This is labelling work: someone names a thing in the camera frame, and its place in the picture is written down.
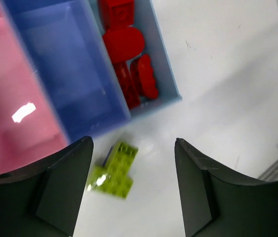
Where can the small red lego brick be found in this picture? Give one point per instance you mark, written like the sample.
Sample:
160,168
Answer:
116,14

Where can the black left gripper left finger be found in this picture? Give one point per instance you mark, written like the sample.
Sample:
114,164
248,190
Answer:
43,199

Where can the red rounded lego brick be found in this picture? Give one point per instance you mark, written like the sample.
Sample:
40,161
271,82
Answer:
123,44

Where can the small pink container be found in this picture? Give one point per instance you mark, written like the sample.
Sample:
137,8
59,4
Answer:
37,133

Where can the green T-shaped lego assembly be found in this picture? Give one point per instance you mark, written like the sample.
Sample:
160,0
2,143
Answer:
112,177

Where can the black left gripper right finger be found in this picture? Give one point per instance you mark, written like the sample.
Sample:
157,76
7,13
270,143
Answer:
217,201

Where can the light blue container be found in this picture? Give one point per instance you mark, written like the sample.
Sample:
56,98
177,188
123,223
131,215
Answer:
146,22

